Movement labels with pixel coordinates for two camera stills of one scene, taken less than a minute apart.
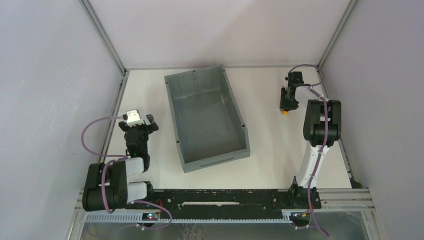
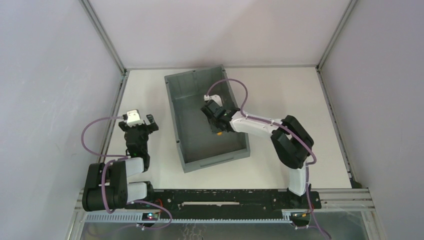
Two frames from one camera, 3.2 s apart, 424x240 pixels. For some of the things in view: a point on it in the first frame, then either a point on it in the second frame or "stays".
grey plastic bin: [206, 121] stays
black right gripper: [287, 100] to [214, 117]
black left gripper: [138, 129] stays
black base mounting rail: [300, 197] stays
